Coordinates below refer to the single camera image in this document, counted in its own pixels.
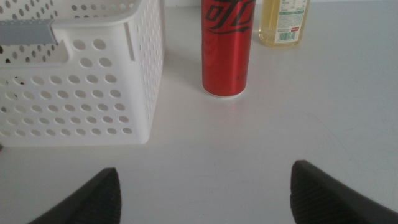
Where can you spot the red cola can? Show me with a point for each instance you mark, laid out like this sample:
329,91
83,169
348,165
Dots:
225,59

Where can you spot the yellow juice bottle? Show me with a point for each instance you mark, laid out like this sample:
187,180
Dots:
281,21

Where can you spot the white perforated plastic basket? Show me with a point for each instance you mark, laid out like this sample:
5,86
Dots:
93,84

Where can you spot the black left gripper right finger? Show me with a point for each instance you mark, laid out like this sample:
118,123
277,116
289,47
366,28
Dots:
317,196

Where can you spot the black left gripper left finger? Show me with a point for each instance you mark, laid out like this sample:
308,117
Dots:
99,199

